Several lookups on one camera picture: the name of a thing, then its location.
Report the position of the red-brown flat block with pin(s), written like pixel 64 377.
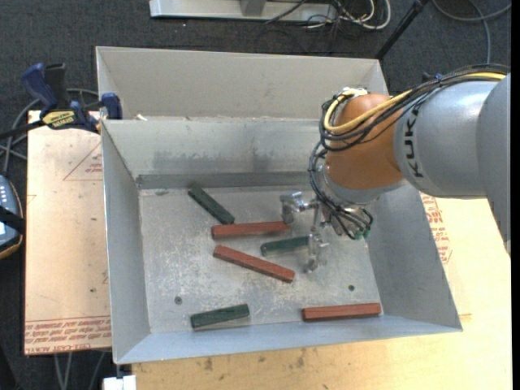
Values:
pixel 248 229
pixel 341 312
pixel 254 263

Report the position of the brown cardboard board red print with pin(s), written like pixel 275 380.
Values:
pixel 65 238

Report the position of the dark green flat block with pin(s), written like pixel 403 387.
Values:
pixel 282 246
pixel 219 316
pixel 211 204

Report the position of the grey metal bin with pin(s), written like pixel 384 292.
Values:
pixel 203 258

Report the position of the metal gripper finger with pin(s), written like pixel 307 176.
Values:
pixel 313 254
pixel 289 209

